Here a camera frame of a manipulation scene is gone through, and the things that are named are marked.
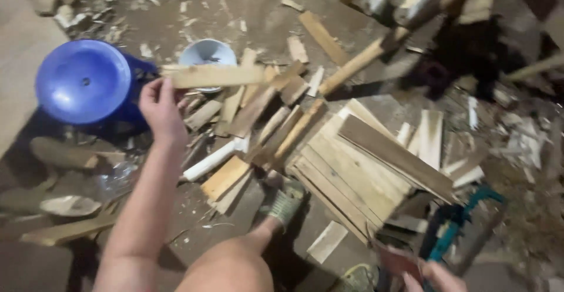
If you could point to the clear crumpled plastic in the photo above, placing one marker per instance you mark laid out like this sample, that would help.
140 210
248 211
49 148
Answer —
115 178

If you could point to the blue plastic stool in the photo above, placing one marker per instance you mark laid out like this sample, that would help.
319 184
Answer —
83 82

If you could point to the grey green right shoe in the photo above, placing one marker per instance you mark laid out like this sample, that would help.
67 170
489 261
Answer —
357 279

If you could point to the weathered narrow wooden plank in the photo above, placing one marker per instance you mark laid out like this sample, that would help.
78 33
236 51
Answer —
66 231

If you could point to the heap of white paper debris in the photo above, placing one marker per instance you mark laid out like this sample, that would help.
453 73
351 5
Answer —
524 144

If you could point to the person's left fingers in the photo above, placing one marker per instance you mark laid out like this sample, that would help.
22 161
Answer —
166 90

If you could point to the long pale wooden plank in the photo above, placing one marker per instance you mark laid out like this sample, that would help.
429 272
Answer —
216 75

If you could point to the white plastic pipe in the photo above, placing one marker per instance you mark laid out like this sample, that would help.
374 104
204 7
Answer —
213 160

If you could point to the white painted boards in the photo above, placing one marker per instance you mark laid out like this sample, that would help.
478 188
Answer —
427 137

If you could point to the short stubby wood block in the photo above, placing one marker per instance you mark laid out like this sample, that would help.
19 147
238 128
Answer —
298 48

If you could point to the heap of rubble and splinters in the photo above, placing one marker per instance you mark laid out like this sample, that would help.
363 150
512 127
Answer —
88 1

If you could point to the person's left hand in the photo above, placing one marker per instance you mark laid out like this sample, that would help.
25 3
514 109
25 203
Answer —
162 115

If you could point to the person's left leg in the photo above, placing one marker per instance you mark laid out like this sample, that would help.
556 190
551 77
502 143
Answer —
229 263

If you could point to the person's right hand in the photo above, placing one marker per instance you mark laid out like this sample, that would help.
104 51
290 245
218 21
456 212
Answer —
440 279

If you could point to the brown wooden slat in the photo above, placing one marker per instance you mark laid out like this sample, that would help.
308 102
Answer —
324 37

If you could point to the pile of wood scraps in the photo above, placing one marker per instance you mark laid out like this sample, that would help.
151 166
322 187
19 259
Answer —
260 111

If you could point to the teal frame hand saw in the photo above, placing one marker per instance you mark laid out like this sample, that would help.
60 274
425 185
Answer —
456 219

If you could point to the person's right fingers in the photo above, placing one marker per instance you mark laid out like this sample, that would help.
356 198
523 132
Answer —
414 282

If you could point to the stack of wide wooden boards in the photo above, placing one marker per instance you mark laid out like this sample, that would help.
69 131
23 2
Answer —
365 173

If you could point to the small whitish flat board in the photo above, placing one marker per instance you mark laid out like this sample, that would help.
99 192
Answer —
327 241

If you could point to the long round wooden pole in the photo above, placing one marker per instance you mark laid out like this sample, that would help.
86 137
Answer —
357 63

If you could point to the flat grey stone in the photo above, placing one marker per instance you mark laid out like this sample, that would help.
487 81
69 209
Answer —
70 205

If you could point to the reddish brown wood piece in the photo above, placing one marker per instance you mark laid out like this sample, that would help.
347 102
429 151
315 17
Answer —
399 261

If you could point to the white plastic bowl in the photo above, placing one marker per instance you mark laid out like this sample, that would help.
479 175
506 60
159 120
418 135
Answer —
207 54

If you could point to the short light wooden board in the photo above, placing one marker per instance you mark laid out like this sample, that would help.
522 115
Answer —
224 177

